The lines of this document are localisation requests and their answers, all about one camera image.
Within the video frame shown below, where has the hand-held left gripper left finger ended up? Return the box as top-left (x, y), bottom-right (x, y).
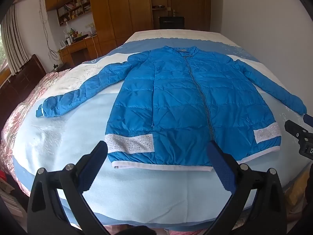
top-left (27, 141), bottom-right (109, 235)

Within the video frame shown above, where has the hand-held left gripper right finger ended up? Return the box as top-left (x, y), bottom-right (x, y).
top-left (207, 141), bottom-right (286, 235)

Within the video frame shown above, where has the blue puffer jacket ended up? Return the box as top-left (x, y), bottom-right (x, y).
top-left (35, 45), bottom-right (308, 170)

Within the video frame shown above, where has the bed with blue white blanket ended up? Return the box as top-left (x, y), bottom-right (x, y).
top-left (0, 29), bottom-right (313, 228)

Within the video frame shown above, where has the pink floral quilt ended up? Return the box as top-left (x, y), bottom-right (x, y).
top-left (0, 70), bottom-right (71, 194)

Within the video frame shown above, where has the dark wooden headboard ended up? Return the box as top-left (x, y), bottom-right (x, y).
top-left (0, 54), bottom-right (47, 133)

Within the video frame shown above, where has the wooden desk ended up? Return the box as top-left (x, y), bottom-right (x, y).
top-left (59, 33), bottom-right (101, 65)

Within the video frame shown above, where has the bottles and clutter group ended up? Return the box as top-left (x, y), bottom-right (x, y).
top-left (60, 27), bottom-right (97, 47)

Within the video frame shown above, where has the window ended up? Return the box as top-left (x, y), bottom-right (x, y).
top-left (0, 24), bottom-right (13, 86)

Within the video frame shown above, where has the beige striped curtain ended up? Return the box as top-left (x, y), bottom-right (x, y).
top-left (0, 4), bottom-right (31, 69)

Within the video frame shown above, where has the black chair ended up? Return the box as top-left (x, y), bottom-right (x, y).
top-left (159, 16), bottom-right (185, 30)

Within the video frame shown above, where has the wooden bookshelf niche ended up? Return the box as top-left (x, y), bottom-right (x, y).
top-left (57, 0), bottom-right (92, 26)

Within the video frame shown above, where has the wooden wardrobe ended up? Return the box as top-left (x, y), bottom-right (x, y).
top-left (44, 0), bottom-right (154, 54)

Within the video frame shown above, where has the wooden door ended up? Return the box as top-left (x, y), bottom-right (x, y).
top-left (170, 0), bottom-right (212, 31)

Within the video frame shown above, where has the hanging wall cable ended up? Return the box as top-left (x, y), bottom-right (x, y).
top-left (38, 0), bottom-right (59, 61)

